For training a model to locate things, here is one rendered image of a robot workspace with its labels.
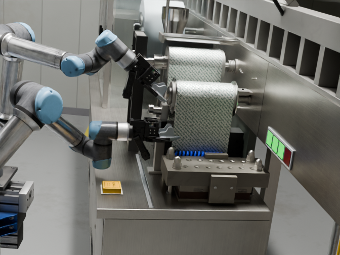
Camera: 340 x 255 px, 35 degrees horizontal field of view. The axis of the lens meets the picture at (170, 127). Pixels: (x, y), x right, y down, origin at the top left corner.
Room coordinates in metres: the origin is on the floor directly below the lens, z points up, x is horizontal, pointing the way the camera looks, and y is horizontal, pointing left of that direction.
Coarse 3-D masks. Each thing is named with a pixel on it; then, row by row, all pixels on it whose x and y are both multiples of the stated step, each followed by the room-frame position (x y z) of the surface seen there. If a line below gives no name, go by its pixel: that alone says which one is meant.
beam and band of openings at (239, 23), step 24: (216, 0) 2.93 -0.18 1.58; (240, 0) 2.49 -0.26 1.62; (264, 0) 2.18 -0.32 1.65; (216, 24) 2.91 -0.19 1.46; (240, 24) 2.49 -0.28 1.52; (264, 24) 2.19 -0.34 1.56; (288, 24) 1.89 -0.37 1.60; (312, 24) 1.70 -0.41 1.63; (336, 24) 1.54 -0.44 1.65; (264, 48) 2.20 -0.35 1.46; (288, 48) 1.89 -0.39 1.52; (312, 48) 1.75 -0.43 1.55; (336, 48) 1.52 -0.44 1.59; (288, 72) 1.82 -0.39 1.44; (312, 72) 1.75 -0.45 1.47; (336, 72) 1.60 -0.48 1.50; (336, 96) 1.47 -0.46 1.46
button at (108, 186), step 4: (104, 184) 1.90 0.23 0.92; (108, 184) 1.90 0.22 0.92; (112, 184) 1.90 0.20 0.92; (116, 184) 1.91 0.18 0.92; (104, 188) 1.86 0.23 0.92; (108, 188) 1.87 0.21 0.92; (112, 188) 1.87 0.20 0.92; (116, 188) 1.87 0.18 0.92; (120, 188) 1.88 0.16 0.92; (104, 192) 1.86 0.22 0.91; (108, 192) 1.87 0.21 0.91; (112, 192) 1.87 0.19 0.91; (116, 192) 1.87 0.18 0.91; (120, 192) 1.88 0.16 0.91
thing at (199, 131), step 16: (176, 112) 2.04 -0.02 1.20; (192, 112) 2.06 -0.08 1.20; (176, 128) 2.04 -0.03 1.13; (192, 128) 2.06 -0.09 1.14; (208, 128) 2.07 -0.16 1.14; (224, 128) 2.08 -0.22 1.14; (176, 144) 2.05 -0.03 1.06; (192, 144) 2.06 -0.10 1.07; (208, 144) 2.07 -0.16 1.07; (224, 144) 2.08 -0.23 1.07
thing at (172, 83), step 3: (171, 81) 2.11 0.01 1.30; (171, 84) 2.11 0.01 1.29; (174, 84) 2.08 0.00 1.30; (174, 87) 2.07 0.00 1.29; (234, 87) 2.13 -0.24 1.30; (174, 90) 2.06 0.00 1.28; (234, 90) 2.11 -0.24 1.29; (174, 93) 2.05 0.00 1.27; (234, 93) 2.10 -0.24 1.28; (174, 96) 2.05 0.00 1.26; (234, 96) 2.10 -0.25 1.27; (174, 99) 2.05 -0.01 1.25; (234, 99) 2.09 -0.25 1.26; (174, 102) 2.05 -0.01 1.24; (234, 102) 2.09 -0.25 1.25; (171, 105) 2.06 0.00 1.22; (234, 105) 2.09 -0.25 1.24; (171, 108) 2.07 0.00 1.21
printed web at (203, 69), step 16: (176, 48) 2.33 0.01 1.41; (192, 48) 2.35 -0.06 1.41; (208, 48) 2.38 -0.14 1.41; (176, 64) 2.28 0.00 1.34; (192, 64) 2.30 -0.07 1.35; (208, 64) 2.31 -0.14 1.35; (192, 80) 2.30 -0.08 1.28; (208, 80) 2.31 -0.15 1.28; (192, 96) 2.06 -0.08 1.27; (208, 96) 2.07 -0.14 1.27; (224, 96) 2.08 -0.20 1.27; (208, 112) 2.07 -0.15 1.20; (224, 112) 2.08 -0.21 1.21
